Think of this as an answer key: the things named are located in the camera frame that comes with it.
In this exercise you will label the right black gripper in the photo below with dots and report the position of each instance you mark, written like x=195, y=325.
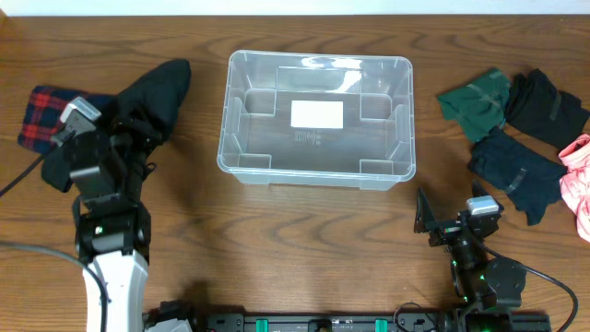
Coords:
x=446, y=230

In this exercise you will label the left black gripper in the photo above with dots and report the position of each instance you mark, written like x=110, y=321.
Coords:
x=127, y=139

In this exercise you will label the black garment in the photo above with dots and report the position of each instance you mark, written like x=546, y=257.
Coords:
x=155, y=97
x=537, y=108

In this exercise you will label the red navy plaid garment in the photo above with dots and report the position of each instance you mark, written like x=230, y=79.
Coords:
x=42, y=115

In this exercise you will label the dark green garment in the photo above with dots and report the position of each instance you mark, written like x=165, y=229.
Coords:
x=479, y=105

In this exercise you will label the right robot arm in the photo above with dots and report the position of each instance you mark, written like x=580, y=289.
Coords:
x=490, y=286

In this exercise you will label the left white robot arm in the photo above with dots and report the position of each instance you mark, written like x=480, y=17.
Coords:
x=113, y=237

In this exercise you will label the dark navy folded garment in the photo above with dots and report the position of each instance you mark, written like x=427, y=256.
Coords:
x=531, y=181

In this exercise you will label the pink garment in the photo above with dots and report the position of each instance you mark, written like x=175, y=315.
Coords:
x=574, y=185

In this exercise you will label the clear plastic storage bin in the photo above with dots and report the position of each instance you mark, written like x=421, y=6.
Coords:
x=375, y=149

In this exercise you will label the white label in bin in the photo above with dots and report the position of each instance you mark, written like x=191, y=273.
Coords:
x=317, y=114

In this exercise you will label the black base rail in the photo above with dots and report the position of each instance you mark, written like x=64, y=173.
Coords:
x=182, y=316

